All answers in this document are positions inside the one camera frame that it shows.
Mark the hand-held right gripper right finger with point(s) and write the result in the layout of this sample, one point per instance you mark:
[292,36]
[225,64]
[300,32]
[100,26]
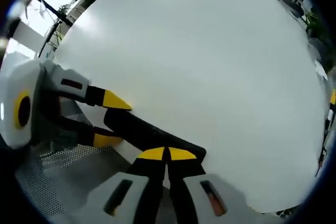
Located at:
[199,195]

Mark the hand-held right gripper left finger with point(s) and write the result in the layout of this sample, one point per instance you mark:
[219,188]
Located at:
[131,195]

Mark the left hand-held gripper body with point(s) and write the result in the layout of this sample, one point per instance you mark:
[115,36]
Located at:
[18,90]

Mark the black remote control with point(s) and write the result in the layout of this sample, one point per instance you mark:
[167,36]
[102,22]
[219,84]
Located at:
[157,137]

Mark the grey mesh chair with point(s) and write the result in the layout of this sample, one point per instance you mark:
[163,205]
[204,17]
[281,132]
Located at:
[65,171]

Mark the black tripod stand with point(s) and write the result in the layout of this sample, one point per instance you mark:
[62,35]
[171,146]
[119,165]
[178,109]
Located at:
[50,6]

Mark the spare hand-held gripper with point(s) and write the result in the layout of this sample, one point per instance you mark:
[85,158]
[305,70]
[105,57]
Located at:
[333,96]

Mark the white crumpled paper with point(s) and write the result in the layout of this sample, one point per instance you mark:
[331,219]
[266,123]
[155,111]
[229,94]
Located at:
[321,69]

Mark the green potted plant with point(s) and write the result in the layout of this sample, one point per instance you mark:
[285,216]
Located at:
[316,26]

